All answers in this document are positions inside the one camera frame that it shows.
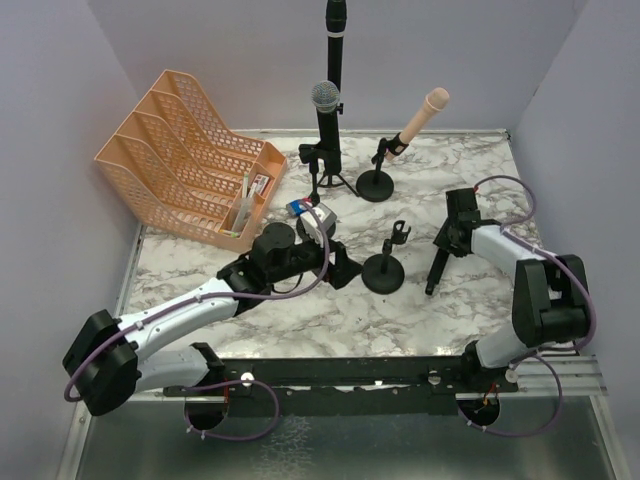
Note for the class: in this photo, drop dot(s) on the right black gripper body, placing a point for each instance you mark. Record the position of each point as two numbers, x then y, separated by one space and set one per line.
447 240

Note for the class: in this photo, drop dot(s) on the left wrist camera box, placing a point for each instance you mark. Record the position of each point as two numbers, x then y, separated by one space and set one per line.
321 221

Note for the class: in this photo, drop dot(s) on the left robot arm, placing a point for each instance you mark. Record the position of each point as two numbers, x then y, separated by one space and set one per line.
111 357

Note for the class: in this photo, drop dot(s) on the white pen in organizer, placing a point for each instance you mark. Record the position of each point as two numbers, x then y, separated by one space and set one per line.
245 189

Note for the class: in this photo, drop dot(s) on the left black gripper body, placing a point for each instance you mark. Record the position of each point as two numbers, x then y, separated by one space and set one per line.
338 263

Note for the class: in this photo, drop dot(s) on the black tripod mic stand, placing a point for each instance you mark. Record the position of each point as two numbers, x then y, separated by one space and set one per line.
330 144

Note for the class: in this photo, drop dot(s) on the orange plastic file organizer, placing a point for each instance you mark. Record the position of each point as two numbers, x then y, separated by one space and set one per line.
179 168

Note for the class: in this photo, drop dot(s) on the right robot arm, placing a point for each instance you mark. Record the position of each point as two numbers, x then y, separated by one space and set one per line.
549 305

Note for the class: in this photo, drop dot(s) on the beige microphone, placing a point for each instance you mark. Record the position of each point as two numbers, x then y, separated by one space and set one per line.
433 103

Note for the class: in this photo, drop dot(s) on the round-base mic stand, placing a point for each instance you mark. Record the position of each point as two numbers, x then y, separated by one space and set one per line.
309 155
383 273
375 185

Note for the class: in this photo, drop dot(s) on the silver-head black microphone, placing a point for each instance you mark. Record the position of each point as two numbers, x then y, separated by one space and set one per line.
325 97

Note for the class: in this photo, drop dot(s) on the blue small box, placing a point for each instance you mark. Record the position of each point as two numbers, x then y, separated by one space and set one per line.
297 207

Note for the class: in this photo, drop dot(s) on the red white staple box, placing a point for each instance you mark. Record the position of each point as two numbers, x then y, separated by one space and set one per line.
259 184

